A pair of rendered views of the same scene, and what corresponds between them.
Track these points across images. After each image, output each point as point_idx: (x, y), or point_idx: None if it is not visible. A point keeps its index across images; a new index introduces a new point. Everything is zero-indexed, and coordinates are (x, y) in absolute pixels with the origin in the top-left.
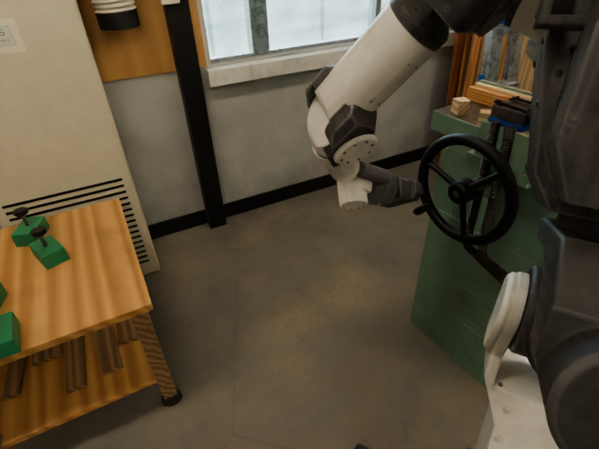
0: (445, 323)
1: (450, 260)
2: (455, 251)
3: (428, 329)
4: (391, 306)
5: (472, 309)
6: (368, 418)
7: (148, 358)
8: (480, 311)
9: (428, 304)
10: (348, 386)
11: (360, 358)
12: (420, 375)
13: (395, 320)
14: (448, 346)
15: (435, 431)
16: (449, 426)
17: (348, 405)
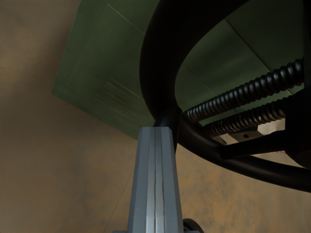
0: (95, 106)
1: (113, 71)
2: (123, 66)
3: (74, 103)
4: (22, 80)
5: (132, 108)
6: (50, 218)
7: None
8: (140, 111)
9: (75, 91)
10: (15, 202)
11: (13, 164)
12: (79, 149)
13: (34, 98)
14: (97, 115)
15: (105, 189)
16: (112, 178)
17: (25, 221)
